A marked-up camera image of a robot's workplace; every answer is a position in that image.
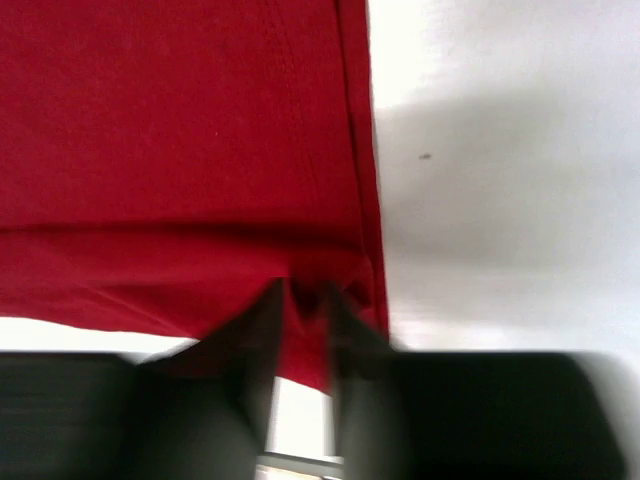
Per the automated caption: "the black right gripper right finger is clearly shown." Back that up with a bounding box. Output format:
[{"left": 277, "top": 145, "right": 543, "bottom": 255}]
[{"left": 327, "top": 288, "right": 632, "bottom": 479}]

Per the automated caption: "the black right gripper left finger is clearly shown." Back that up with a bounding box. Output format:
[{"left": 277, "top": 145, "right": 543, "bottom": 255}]
[{"left": 1, "top": 280, "right": 284, "bottom": 479}]

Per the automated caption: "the red t shirt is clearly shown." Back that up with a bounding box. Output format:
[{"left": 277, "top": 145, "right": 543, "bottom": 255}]
[{"left": 1, "top": 1, "right": 388, "bottom": 390}]

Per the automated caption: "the aluminium mounting rail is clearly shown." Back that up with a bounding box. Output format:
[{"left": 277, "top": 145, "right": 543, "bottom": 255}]
[{"left": 257, "top": 452, "right": 343, "bottom": 477}]

